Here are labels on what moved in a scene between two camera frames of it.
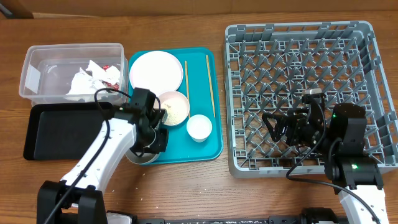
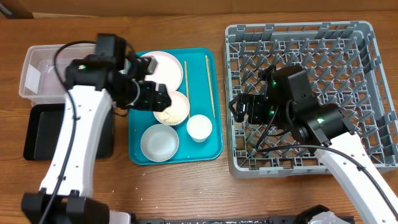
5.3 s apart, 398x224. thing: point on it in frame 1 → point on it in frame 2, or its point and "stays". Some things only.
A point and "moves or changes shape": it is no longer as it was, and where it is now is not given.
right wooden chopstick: [211, 85] stays
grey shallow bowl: [144, 158] moves or changes shape
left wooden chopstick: [187, 88] stays
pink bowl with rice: [177, 106] stays
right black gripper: [292, 120] → [254, 101]
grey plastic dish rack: [268, 66] stays
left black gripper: [160, 145] → [148, 102]
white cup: [199, 127] stays
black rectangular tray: [63, 130] stays
